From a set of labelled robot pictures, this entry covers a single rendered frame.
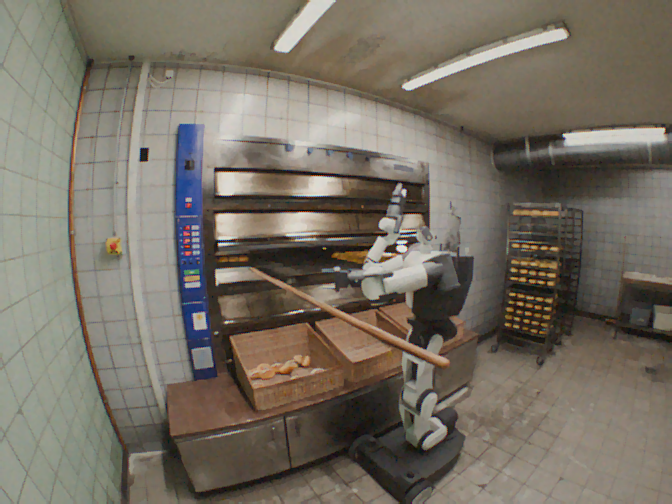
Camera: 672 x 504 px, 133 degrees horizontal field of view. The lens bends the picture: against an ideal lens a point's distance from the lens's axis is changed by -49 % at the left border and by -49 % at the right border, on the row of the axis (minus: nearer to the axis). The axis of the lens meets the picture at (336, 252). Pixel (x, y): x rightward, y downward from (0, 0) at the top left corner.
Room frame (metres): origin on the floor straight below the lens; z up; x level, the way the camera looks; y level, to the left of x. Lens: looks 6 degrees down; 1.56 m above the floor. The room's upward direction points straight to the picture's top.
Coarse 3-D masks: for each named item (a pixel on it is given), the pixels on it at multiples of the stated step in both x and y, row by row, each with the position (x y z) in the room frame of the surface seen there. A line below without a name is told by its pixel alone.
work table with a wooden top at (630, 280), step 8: (624, 272) 2.81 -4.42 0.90; (632, 272) 2.76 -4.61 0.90; (624, 280) 2.50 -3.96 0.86; (632, 280) 2.39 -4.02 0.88; (640, 280) 2.28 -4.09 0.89; (648, 280) 2.19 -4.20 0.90; (656, 280) 2.13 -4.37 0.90; (664, 280) 2.06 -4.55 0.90; (624, 288) 2.50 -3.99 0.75; (640, 288) 2.28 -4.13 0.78; (648, 288) 2.17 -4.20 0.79; (656, 288) 2.06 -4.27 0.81; (664, 288) 1.94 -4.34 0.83; (624, 320) 2.54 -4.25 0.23; (616, 328) 2.51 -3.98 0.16; (632, 328) 2.29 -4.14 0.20; (640, 328) 2.18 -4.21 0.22; (648, 328) 2.09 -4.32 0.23
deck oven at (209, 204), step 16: (208, 144) 1.60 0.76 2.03; (208, 160) 1.60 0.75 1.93; (208, 176) 1.60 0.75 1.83; (208, 192) 1.60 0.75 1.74; (208, 208) 1.60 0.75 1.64; (224, 208) 1.65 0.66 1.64; (240, 208) 1.71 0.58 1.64; (256, 208) 1.76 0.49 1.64; (272, 208) 1.81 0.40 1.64; (288, 208) 1.87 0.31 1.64; (304, 208) 1.93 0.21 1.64; (320, 208) 2.00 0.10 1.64; (336, 208) 2.06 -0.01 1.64; (352, 208) 2.14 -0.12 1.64; (368, 208) 2.22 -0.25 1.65; (384, 208) 2.30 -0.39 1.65; (416, 208) 2.50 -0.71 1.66; (208, 224) 1.60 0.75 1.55; (208, 240) 1.60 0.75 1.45; (256, 240) 1.76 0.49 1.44; (272, 240) 1.81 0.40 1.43; (208, 256) 1.60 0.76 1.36; (224, 256) 1.73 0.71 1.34; (208, 272) 1.60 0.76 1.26; (208, 288) 1.59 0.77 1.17; (256, 288) 1.75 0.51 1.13; (272, 288) 1.81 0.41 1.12; (208, 304) 1.59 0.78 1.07; (352, 304) 2.13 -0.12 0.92; (368, 304) 2.22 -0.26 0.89; (384, 304) 2.31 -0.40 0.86; (272, 320) 1.79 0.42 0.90; (288, 320) 1.86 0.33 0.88; (304, 320) 1.92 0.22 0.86; (368, 336) 2.22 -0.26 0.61; (224, 368) 1.61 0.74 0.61
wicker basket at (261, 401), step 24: (240, 336) 1.65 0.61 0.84; (264, 336) 1.73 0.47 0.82; (288, 336) 1.81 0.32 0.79; (312, 336) 1.83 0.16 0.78; (240, 360) 1.42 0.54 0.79; (264, 360) 1.68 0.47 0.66; (288, 360) 1.76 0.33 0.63; (312, 360) 1.83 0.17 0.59; (336, 360) 1.56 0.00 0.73; (264, 384) 1.50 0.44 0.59; (288, 384) 1.33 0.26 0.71; (312, 384) 1.40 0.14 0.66; (336, 384) 1.48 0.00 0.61; (264, 408) 1.25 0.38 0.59
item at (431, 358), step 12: (264, 276) 1.82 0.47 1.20; (288, 288) 1.48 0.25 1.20; (312, 300) 1.25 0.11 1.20; (336, 312) 1.08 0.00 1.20; (360, 324) 0.95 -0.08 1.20; (384, 336) 0.84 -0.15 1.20; (408, 348) 0.75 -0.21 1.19; (420, 348) 0.73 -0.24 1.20; (432, 360) 0.67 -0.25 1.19; (444, 360) 0.65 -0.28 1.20
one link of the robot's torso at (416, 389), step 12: (408, 336) 1.34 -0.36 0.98; (432, 348) 1.21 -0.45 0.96; (408, 360) 1.31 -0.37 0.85; (420, 360) 1.27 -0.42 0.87; (408, 372) 1.31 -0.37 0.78; (420, 372) 1.21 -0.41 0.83; (408, 384) 1.29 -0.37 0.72; (420, 384) 1.23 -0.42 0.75; (408, 396) 1.28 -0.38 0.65; (420, 396) 1.23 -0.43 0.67; (420, 408) 1.21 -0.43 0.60
